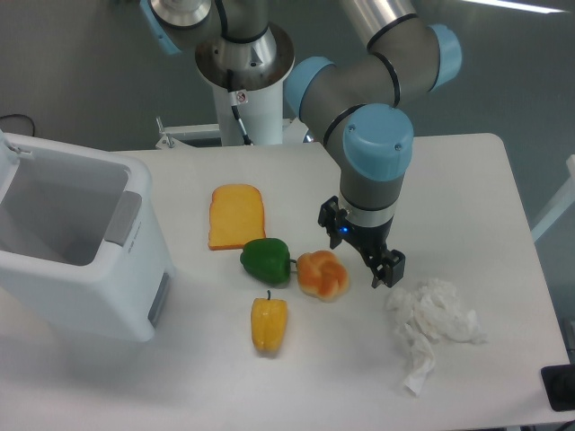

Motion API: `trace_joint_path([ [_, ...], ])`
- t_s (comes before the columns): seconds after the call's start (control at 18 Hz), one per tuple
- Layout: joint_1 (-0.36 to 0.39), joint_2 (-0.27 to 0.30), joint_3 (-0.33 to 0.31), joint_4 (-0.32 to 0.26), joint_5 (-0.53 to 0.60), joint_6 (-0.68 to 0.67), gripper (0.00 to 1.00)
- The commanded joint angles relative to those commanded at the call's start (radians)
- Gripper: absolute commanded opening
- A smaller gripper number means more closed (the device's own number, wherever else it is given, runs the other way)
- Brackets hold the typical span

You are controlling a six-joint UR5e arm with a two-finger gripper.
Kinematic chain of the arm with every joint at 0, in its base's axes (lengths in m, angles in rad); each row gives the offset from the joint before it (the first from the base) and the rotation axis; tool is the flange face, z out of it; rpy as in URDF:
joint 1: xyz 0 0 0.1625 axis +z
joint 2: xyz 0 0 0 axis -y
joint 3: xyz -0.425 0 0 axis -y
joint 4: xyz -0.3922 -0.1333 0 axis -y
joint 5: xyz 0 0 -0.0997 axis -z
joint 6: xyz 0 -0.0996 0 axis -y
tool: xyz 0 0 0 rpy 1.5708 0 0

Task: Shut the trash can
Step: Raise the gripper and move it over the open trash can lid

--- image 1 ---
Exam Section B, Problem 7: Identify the black device at edge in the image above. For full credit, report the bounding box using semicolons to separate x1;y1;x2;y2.
541;364;574;411

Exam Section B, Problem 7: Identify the crumpled white tissue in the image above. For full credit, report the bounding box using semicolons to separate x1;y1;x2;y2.
385;278;487;397

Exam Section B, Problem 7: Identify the white trash can lid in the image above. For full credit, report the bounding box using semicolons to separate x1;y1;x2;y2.
0;132;32;199

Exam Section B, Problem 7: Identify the white trash can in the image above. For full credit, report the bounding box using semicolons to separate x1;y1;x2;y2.
1;133;174;342

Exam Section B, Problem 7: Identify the black floor cable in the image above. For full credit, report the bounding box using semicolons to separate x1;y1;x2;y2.
0;114;38;136

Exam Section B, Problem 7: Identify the green bell pepper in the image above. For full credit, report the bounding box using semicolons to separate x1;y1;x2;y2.
240;238;292;286

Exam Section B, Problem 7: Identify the white frame at right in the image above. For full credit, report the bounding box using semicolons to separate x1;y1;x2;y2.
531;154;574;242

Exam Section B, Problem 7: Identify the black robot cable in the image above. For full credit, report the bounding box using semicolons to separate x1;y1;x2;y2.
213;0;257;147

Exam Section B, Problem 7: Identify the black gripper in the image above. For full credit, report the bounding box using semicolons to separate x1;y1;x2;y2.
318;196;405;288

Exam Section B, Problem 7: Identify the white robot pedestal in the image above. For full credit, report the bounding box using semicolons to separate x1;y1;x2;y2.
155;22;311;150

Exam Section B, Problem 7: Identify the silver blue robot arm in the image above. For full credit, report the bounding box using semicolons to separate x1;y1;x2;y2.
141;1;462;286

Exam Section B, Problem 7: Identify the toast bread slice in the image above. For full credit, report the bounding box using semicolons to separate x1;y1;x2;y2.
208;184;266;251

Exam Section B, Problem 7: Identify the knotted bread roll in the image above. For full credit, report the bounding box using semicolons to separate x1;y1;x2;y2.
296;251;349;302

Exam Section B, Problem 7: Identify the yellow bell pepper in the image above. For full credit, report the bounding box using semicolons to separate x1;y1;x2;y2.
251;290;288;355

